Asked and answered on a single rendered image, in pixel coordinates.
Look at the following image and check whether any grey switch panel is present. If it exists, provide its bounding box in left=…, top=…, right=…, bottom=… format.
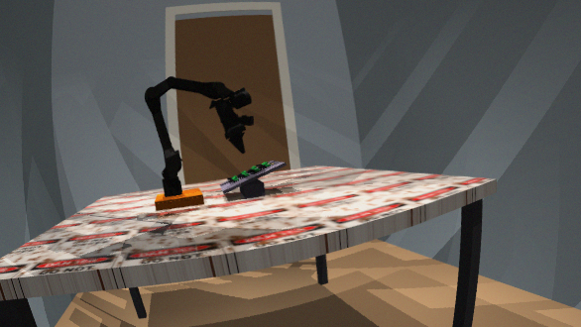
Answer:
left=220, top=161, right=286, bottom=198

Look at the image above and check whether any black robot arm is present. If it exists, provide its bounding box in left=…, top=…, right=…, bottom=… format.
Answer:
left=145, top=76, right=254, bottom=197

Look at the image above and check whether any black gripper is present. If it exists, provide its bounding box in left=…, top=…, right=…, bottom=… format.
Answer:
left=219, top=111, right=246, bottom=154

